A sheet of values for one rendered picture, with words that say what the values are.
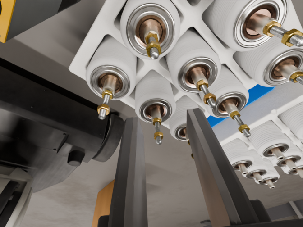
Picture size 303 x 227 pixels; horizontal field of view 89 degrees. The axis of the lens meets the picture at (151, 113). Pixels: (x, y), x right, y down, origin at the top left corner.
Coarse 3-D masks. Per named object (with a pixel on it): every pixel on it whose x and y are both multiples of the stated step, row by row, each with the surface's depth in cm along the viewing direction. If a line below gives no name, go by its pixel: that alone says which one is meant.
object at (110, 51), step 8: (104, 40) 35; (112, 40) 33; (104, 48) 30; (112, 48) 30; (120, 48) 31; (96, 56) 29; (104, 56) 27; (112, 56) 28; (120, 56) 29; (128, 56) 31; (136, 56) 38; (96, 64) 27; (104, 64) 27; (112, 64) 27; (120, 64) 28; (128, 64) 29; (88, 72) 28; (128, 72) 29; (88, 80) 29
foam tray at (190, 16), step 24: (120, 0) 27; (192, 0) 31; (96, 24) 29; (192, 24) 30; (288, 24) 31; (96, 48) 43; (216, 48) 33; (72, 72) 35; (144, 72) 36; (168, 72) 37; (240, 72) 38; (192, 96) 42
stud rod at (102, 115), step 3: (105, 96) 26; (108, 96) 26; (105, 99) 25; (108, 99) 26; (102, 102) 25; (105, 102) 25; (108, 102) 25; (102, 111) 23; (105, 111) 23; (99, 114) 23; (102, 114) 23; (105, 114) 23; (99, 117) 23; (102, 117) 23; (105, 117) 23
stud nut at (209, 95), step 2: (208, 94) 24; (210, 94) 24; (212, 94) 24; (204, 96) 24; (206, 96) 24; (208, 96) 24; (210, 96) 23; (212, 96) 23; (214, 96) 24; (204, 98) 24; (206, 98) 24; (208, 98) 24; (214, 98) 24; (204, 100) 24; (206, 100) 24; (214, 100) 24; (204, 102) 24; (206, 102) 24; (208, 104) 25
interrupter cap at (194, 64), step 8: (200, 56) 27; (184, 64) 28; (192, 64) 28; (200, 64) 28; (208, 64) 28; (184, 72) 29; (192, 72) 29; (208, 72) 29; (216, 72) 29; (184, 80) 30; (192, 80) 30; (208, 80) 30; (184, 88) 31; (192, 88) 31
